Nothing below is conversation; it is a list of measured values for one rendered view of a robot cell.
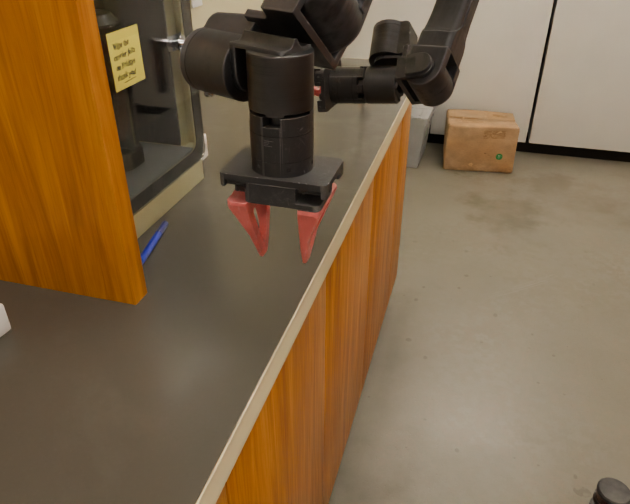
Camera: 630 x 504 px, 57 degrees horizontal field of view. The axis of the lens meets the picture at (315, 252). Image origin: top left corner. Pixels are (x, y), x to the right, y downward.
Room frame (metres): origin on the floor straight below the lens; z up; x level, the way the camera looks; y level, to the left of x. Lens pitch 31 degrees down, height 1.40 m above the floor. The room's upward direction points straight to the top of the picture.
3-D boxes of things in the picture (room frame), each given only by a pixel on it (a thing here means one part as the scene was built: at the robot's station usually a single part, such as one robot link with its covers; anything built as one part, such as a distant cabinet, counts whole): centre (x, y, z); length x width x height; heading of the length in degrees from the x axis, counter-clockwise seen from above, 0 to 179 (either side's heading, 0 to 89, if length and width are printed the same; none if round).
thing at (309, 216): (0.50, 0.02, 1.14); 0.07 x 0.07 x 0.09; 74
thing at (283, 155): (0.50, 0.03, 1.21); 0.10 x 0.07 x 0.07; 74
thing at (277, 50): (0.50, 0.03, 1.27); 0.07 x 0.06 x 0.07; 51
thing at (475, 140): (3.36, -1.00, 0.14); 0.41 x 0.33 x 0.29; 80
